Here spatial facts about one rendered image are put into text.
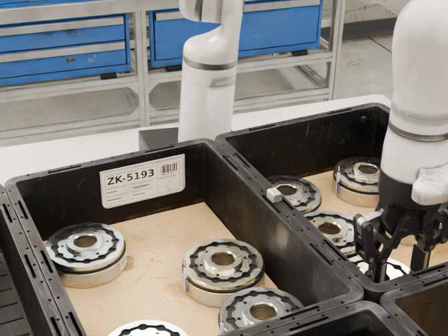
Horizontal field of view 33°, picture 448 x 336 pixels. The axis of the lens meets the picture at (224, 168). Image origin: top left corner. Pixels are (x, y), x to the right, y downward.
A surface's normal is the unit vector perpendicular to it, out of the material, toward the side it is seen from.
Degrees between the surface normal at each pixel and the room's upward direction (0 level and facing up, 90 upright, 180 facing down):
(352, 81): 0
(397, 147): 81
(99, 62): 90
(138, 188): 90
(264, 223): 90
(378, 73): 0
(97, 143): 0
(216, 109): 92
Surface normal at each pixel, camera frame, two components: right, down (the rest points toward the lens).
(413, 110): -0.55, 0.42
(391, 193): -0.76, 0.31
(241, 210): -0.90, 0.21
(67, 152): 0.01, -0.87
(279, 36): 0.33, 0.47
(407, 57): -0.65, 0.59
